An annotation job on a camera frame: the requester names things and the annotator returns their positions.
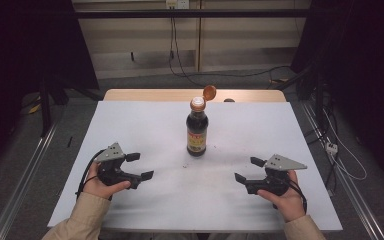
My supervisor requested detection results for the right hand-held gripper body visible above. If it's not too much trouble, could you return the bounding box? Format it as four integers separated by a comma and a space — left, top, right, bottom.
244, 153, 308, 197

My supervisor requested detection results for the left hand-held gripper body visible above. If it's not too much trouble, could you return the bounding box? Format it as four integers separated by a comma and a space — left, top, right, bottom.
94, 142, 143, 190

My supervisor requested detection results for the dark sauce bottle orange cap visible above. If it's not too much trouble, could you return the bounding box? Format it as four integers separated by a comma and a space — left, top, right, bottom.
185, 84, 218, 158

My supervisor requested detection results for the person's left hand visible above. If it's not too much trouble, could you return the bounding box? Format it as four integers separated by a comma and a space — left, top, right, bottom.
82, 161, 132, 201

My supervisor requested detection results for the person's right hand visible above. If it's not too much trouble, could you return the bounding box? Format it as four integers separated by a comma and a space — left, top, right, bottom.
257, 169, 307, 224

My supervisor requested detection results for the white table cover board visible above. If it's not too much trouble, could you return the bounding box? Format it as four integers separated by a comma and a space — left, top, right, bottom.
47, 100, 344, 233

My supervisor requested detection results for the white power strip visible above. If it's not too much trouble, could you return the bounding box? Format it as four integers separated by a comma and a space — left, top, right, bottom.
325, 141, 339, 155

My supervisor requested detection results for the wooden table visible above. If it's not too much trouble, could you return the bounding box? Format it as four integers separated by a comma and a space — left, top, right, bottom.
103, 88, 287, 103

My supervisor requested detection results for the black metal stand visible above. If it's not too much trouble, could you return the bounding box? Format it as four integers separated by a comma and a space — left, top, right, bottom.
38, 66, 104, 138
273, 63, 328, 124

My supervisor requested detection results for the black curtain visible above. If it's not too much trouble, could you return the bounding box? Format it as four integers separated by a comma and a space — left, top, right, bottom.
291, 0, 384, 191
0, 0, 99, 181

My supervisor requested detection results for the black horizontal metal bar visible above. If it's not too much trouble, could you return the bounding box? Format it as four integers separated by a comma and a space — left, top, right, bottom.
73, 8, 334, 19

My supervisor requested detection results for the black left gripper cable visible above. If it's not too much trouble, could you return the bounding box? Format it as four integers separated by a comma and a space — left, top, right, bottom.
75, 149, 106, 201

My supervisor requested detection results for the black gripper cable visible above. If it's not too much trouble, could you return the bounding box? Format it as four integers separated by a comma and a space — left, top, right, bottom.
278, 176, 308, 215
75, 149, 106, 201

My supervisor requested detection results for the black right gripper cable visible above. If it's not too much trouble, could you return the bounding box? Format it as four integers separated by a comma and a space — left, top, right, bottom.
278, 176, 308, 215

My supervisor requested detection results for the black cable bundle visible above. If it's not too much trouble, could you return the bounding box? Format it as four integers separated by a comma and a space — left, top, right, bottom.
304, 99, 339, 188

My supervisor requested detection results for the aluminium floor rail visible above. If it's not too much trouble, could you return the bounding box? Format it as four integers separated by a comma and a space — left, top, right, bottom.
300, 101, 384, 240
0, 121, 59, 240

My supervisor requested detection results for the white cable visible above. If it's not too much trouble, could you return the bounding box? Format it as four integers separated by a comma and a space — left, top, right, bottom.
323, 109, 368, 182

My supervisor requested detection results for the black hanging cable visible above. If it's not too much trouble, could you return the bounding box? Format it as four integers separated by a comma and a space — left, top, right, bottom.
168, 17, 211, 89

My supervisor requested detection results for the white wall socket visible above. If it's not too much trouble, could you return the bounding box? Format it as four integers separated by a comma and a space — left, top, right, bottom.
165, 0, 190, 10

